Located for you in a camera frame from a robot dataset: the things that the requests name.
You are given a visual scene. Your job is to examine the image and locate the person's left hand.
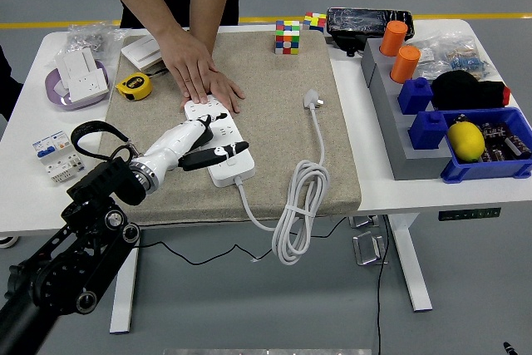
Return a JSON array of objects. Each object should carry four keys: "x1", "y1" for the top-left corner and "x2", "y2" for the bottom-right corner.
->
[{"x1": 209, "y1": 70, "x2": 246, "y2": 115}]

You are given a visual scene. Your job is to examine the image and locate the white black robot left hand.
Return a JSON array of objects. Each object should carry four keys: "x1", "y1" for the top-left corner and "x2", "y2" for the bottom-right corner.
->
[{"x1": 139, "y1": 112, "x2": 250, "y2": 173}]

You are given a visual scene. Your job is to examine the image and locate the person's right hand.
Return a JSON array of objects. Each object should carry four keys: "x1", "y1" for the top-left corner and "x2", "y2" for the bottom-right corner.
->
[{"x1": 156, "y1": 28, "x2": 218, "y2": 105}]

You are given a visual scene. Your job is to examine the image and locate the white power strip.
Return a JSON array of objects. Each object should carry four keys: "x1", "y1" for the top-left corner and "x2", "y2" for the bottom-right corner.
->
[{"x1": 184, "y1": 95, "x2": 256, "y2": 189}]

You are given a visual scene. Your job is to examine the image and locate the thin black adapter cord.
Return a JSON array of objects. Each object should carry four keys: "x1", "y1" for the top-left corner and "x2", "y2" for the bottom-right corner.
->
[{"x1": 132, "y1": 221, "x2": 352, "y2": 265}]

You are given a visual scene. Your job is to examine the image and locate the yellow tape measure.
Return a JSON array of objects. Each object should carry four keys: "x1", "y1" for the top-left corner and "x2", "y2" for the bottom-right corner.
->
[{"x1": 115, "y1": 71, "x2": 154, "y2": 101}]

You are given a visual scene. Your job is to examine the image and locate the grey-brown mat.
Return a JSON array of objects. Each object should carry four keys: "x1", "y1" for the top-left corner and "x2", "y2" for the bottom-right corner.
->
[{"x1": 86, "y1": 30, "x2": 362, "y2": 230}]

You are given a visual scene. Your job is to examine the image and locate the multicoloured puzzle cube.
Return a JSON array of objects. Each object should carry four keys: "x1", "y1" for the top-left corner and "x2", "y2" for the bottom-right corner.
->
[
  {"x1": 273, "y1": 19, "x2": 302, "y2": 56},
  {"x1": 302, "y1": 12, "x2": 328, "y2": 33}
]

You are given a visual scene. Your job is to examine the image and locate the clear bag of metal parts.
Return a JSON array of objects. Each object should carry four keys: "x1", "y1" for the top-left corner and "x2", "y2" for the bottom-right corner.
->
[{"x1": 66, "y1": 22, "x2": 128, "y2": 60}]

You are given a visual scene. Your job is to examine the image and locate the white blue circuit breaker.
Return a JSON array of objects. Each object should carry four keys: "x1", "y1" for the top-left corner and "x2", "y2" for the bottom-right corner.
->
[{"x1": 32, "y1": 130, "x2": 86, "y2": 185}]

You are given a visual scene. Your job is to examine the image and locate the purple plate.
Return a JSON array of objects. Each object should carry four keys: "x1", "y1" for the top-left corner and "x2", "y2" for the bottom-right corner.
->
[{"x1": 44, "y1": 59, "x2": 111, "y2": 112}]

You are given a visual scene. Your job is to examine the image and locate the white table leg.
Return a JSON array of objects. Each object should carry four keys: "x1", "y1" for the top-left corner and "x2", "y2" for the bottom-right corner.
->
[
  {"x1": 109, "y1": 228, "x2": 142, "y2": 335},
  {"x1": 388, "y1": 213, "x2": 433, "y2": 313}
]

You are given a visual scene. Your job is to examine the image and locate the black table control panel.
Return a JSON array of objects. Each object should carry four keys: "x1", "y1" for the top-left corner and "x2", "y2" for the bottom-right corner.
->
[{"x1": 438, "y1": 207, "x2": 502, "y2": 222}]

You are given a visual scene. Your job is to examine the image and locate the black plastic-wrapped box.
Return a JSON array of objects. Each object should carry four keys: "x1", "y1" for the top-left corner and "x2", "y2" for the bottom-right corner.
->
[{"x1": 326, "y1": 7, "x2": 416, "y2": 57}]

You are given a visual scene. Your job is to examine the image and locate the orange cylinder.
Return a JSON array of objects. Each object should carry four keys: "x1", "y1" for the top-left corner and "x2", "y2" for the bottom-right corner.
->
[
  {"x1": 389, "y1": 45, "x2": 421, "y2": 85},
  {"x1": 380, "y1": 20, "x2": 409, "y2": 57}
]

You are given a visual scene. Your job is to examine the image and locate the blue plastic bin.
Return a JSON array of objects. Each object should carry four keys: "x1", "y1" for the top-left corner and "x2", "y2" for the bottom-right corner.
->
[{"x1": 439, "y1": 106, "x2": 532, "y2": 185}]

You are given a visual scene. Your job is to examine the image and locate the grey stepped block base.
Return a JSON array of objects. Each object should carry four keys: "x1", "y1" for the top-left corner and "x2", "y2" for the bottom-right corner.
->
[{"x1": 360, "y1": 37, "x2": 455, "y2": 181}]

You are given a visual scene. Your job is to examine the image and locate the blue block with knob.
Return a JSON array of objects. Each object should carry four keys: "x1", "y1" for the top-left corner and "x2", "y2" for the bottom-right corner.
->
[
  {"x1": 397, "y1": 76, "x2": 434, "y2": 116},
  {"x1": 407, "y1": 110, "x2": 450, "y2": 151}
]

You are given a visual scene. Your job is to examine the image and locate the yellow lemon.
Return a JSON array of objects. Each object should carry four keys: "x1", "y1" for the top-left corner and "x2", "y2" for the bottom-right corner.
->
[{"x1": 446, "y1": 121, "x2": 486, "y2": 163}]

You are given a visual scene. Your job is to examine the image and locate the dark electronic components pile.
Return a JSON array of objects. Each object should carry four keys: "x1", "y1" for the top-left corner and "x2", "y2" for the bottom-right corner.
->
[{"x1": 455, "y1": 112, "x2": 532, "y2": 164}]

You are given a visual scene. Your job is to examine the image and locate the clear bag of small parts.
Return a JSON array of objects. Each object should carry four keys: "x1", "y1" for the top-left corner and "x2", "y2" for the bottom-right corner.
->
[{"x1": 415, "y1": 34, "x2": 479, "y2": 80}]

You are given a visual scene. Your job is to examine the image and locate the black pouch with red end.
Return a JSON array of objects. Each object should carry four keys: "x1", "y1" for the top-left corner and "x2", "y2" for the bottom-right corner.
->
[{"x1": 431, "y1": 70, "x2": 511, "y2": 111}]

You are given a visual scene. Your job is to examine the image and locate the clear bag of blue components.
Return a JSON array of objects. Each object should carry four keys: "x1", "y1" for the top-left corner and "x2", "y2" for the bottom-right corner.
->
[{"x1": 448, "y1": 47, "x2": 495, "y2": 81}]

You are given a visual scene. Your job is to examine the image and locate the white wall switch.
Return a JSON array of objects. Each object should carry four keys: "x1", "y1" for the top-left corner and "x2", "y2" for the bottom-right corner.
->
[{"x1": 121, "y1": 35, "x2": 164, "y2": 70}]

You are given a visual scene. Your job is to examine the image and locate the white power cord with plug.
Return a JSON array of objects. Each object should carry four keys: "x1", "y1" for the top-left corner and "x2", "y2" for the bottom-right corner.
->
[{"x1": 234, "y1": 88, "x2": 331, "y2": 266}]

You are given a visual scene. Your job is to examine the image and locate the white wall socket panel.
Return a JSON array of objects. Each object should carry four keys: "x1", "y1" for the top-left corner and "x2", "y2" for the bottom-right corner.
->
[{"x1": 67, "y1": 68, "x2": 107, "y2": 102}]

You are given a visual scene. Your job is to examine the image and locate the white switch panel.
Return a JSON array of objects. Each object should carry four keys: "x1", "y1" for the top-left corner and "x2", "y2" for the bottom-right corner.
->
[{"x1": 54, "y1": 47, "x2": 99, "y2": 86}]

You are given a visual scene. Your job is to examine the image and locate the black floor cable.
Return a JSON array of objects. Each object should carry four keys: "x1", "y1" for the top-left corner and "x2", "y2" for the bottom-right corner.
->
[{"x1": 375, "y1": 215, "x2": 394, "y2": 355}]

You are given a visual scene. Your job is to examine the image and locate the silver metal bracket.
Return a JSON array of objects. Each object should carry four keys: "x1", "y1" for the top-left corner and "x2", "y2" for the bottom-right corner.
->
[
  {"x1": 348, "y1": 215, "x2": 380, "y2": 229},
  {"x1": 352, "y1": 229, "x2": 390, "y2": 267}
]

